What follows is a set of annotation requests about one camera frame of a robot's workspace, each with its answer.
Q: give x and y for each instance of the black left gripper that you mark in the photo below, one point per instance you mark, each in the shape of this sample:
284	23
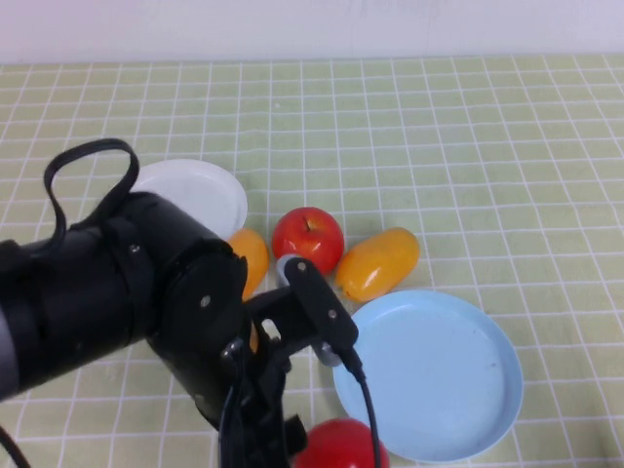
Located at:
209	317

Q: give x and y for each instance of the red apple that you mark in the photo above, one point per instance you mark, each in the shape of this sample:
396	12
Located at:
307	239
336	446

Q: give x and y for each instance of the deep orange mango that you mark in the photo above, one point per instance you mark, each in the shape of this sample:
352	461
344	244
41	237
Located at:
251	258

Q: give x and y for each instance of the yellow-orange mango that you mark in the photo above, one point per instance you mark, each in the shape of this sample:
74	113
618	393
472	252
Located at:
380	263

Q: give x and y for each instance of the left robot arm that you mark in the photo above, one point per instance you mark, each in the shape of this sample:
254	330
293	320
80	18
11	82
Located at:
73	302

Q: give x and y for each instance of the light blue plate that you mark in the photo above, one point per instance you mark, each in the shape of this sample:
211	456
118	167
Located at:
439	370

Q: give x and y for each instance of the white plate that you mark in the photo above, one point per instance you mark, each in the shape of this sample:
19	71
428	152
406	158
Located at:
195	190

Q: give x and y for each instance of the green checked tablecloth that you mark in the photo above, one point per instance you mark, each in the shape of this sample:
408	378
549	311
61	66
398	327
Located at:
439	146

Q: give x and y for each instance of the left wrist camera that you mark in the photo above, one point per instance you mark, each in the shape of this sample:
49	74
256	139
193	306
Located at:
317	302

